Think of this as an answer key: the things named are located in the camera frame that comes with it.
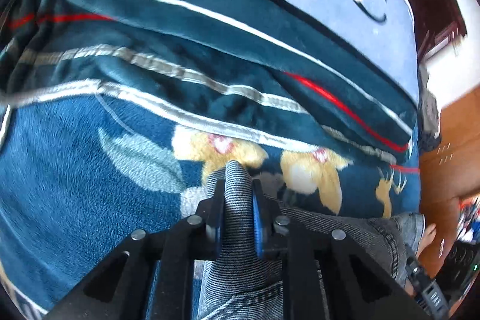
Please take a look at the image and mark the grey washed denim pants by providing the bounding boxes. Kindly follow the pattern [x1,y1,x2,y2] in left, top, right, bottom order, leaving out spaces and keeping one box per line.
[198,160,426,319]

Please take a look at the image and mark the blue fleece deer blanket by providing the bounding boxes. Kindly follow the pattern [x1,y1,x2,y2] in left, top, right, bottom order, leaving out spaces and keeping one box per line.
[0,38,421,313]

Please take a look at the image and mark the wooden wardrobe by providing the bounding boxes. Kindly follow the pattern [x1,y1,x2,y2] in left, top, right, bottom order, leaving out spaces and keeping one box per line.
[420,88,480,276]

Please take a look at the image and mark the black jacket clothes pile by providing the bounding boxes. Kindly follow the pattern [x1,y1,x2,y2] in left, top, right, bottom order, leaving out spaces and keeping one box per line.
[417,64,442,155]

